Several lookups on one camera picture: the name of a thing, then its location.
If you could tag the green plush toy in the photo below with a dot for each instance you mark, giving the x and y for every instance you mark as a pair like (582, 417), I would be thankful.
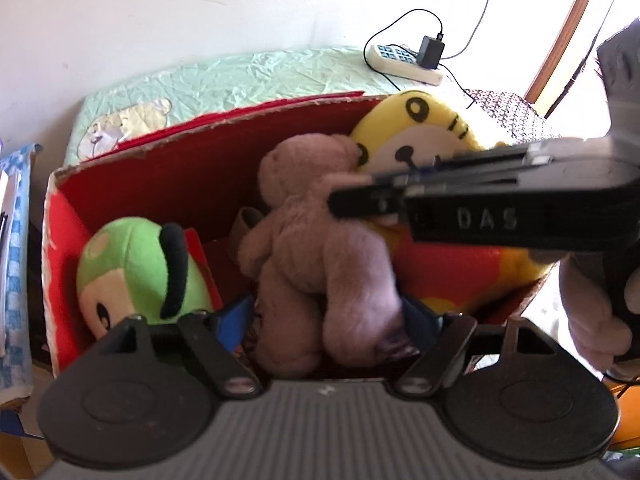
(135, 260)

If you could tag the blue checked cloth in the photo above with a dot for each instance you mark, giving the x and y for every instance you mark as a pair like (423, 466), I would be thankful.
(25, 260)

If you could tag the person's right hand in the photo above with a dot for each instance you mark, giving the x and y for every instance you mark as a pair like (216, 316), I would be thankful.
(585, 310)

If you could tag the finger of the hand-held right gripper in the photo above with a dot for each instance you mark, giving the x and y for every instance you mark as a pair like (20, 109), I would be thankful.
(370, 202)
(465, 162)

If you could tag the dark floral patterned cloth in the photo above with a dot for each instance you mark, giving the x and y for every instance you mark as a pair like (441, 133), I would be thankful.
(520, 115)

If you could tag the black power adapter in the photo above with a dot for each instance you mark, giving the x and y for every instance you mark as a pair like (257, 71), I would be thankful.
(431, 52)

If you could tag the pale green cartoon sheet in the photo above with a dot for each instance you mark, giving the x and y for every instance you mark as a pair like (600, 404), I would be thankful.
(225, 75)

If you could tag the wooden door frame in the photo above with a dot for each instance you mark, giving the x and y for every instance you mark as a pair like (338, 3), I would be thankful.
(567, 35)

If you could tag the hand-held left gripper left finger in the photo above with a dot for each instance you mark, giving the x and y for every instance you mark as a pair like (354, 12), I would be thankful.
(235, 322)

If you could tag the red cardboard box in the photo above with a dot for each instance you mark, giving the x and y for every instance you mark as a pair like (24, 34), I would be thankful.
(200, 180)

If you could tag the yellow plush toy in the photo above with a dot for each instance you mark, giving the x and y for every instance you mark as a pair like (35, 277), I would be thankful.
(465, 270)

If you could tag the purple plush toy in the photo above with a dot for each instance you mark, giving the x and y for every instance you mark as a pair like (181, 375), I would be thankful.
(300, 240)

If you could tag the white power strip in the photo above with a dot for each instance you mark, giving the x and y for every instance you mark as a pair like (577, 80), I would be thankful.
(395, 57)

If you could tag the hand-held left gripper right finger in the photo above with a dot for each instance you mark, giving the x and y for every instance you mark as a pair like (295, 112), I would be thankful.
(425, 325)

